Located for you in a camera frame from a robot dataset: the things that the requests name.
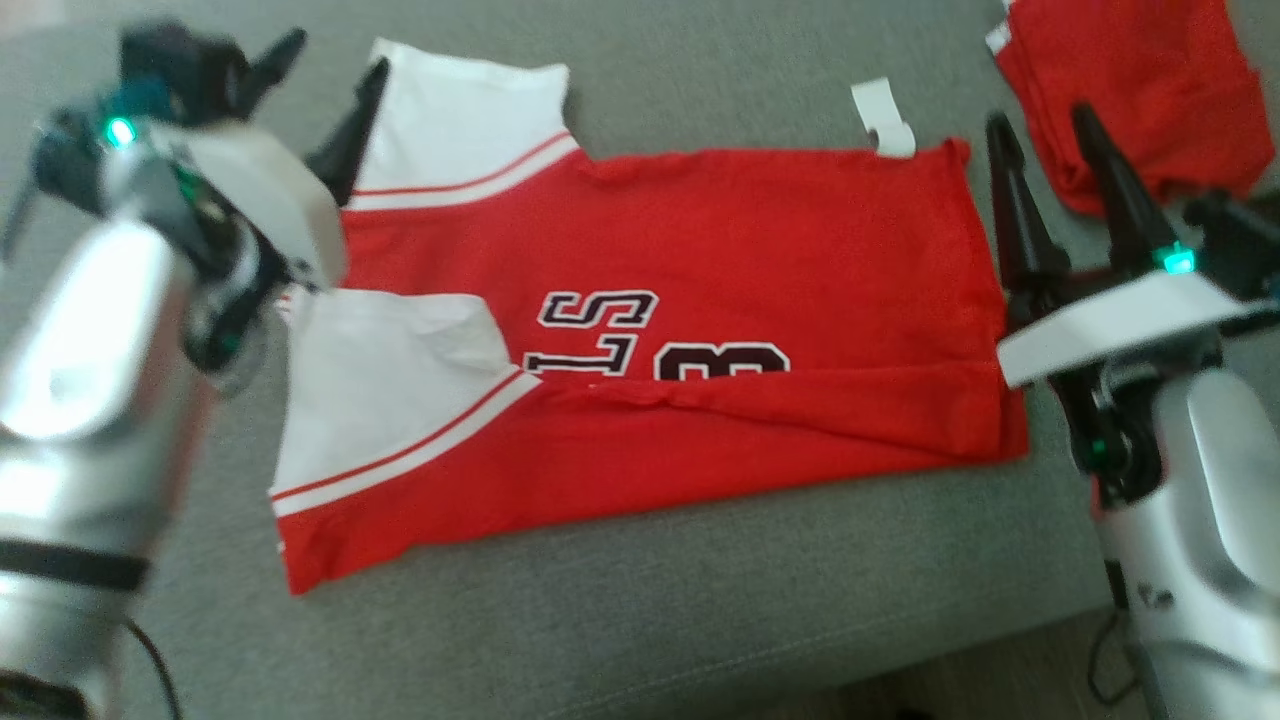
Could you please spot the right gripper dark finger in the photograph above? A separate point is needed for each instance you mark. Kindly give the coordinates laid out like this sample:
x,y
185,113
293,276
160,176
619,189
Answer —
x,y
1125,220
1025,240

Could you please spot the red white basketball jersey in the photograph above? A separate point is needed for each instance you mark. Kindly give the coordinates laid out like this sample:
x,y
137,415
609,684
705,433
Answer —
x,y
700,230

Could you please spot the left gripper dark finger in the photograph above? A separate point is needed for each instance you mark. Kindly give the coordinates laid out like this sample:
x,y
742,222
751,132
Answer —
x,y
268,72
350,140

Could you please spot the large grey sofa seat cushion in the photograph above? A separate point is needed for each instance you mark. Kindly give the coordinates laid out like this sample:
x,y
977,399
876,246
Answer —
x,y
650,620

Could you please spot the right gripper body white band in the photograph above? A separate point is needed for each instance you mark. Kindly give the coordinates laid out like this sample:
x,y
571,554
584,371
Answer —
x,y
1120,320

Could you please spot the red shorts white stripe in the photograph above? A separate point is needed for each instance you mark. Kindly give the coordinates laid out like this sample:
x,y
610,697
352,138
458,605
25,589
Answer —
x,y
1140,80

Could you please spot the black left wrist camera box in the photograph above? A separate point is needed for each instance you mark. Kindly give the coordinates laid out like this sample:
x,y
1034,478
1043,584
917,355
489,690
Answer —
x,y
180,65

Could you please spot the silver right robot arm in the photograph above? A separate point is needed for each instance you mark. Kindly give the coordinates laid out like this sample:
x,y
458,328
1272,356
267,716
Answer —
x,y
1200,500

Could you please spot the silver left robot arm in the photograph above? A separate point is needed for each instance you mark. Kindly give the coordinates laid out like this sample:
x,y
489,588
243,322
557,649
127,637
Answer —
x,y
80,350

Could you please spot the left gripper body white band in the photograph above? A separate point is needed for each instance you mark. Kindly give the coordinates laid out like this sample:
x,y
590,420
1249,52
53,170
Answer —
x,y
260,190

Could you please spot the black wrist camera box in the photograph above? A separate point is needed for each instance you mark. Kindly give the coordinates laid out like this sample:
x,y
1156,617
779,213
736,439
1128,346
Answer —
x,y
180,65
1235,235

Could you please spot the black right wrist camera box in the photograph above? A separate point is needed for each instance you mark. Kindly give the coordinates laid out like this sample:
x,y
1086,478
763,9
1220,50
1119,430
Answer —
x,y
1235,235

